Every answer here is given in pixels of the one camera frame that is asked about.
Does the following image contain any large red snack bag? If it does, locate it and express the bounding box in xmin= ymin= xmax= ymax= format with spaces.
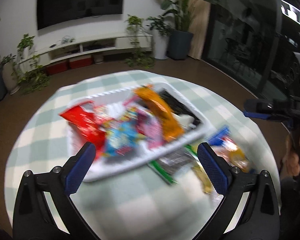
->
xmin=59 ymin=100 xmax=106 ymax=161

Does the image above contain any green seed packet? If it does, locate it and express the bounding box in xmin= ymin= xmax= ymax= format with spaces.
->
xmin=148 ymin=145 xmax=198 ymax=185

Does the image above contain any plant in white pot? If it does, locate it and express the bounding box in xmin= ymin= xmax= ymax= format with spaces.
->
xmin=147 ymin=16 xmax=173 ymax=60
xmin=1 ymin=54 xmax=20 ymax=95

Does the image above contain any trailing vine plant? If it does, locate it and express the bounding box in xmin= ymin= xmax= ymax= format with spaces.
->
xmin=15 ymin=34 xmax=50 ymax=95
xmin=126 ymin=14 xmax=154 ymax=69

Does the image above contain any white tv console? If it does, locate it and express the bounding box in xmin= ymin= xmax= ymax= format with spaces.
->
xmin=18 ymin=31 xmax=153 ymax=67

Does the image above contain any blue chips bag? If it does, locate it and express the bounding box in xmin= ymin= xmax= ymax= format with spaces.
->
xmin=207 ymin=125 xmax=255 ymax=173

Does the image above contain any black snack bag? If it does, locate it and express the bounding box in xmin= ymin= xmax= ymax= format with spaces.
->
xmin=159 ymin=89 xmax=202 ymax=131

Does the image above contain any orange snack bag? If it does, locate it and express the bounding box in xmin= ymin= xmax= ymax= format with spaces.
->
xmin=134 ymin=86 xmax=184 ymax=142

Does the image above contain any green checked tablecloth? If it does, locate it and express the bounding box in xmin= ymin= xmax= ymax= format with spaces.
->
xmin=4 ymin=70 xmax=280 ymax=239

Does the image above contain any panda cartoon snack bag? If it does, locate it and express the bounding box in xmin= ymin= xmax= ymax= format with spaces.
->
xmin=104 ymin=107 xmax=146 ymax=157

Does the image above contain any grey right sleeve forearm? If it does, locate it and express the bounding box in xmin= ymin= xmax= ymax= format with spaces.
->
xmin=279 ymin=177 xmax=300 ymax=239

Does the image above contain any plant in white pot left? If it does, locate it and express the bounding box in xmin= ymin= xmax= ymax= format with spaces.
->
xmin=1 ymin=54 xmax=20 ymax=95

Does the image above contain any red storage box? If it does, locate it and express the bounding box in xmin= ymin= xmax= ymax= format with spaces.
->
xmin=69 ymin=55 xmax=93 ymax=69
xmin=45 ymin=60 xmax=68 ymax=75

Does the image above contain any pink minion snack bag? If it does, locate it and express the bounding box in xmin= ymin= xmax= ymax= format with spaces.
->
xmin=132 ymin=103 xmax=164 ymax=150

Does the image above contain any trailing vine plant left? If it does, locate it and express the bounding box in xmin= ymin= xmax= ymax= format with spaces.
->
xmin=15 ymin=34 xmax=50 ymax=95

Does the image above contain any large leaf plant dark pot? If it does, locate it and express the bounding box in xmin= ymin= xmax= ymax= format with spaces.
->
xmin=160 ymin=0 xmax=218 ymax=55

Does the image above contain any trailing vine plant right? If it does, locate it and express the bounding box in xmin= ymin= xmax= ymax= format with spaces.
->
xmin=126 ymin=14 xmax=154 ymax=69

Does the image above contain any plant in white pot right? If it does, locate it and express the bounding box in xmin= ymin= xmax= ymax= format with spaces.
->
xmin=147 ymin=16 xmax=173 ymax=60

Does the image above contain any red storage box right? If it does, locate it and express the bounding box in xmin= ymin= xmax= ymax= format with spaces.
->
xmin=69 ymin=55 xmax=93 ymax=69

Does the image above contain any white red snack bag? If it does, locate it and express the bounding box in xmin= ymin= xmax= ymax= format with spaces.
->
xmin=177 ymin=114 xmax=194 ymax=131

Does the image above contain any gold snack packet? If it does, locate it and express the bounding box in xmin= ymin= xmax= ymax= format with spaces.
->
xmin=192 ymin=163 xmax=213 ymax=194

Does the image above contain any glass sliding door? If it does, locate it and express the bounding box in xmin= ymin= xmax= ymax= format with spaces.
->
xmin=202 ymin=0 xmax=300 ymax=100

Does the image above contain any white plastic tray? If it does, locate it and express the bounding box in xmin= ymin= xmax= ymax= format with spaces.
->
xmin=61 ymin=82 xmax=212 ymax=182

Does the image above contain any red storage box left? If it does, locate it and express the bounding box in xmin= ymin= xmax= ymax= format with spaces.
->
xmin=45 ymin=60 xmax=68 ymax=75

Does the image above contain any beige curtain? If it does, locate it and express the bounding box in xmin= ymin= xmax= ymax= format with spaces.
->
xmin=189 ymin=0 xmax=211 ymax=60

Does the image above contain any right hand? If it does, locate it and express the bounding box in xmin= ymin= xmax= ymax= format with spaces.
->
xmin=280 ymin=134 xmax=300 ymax=179

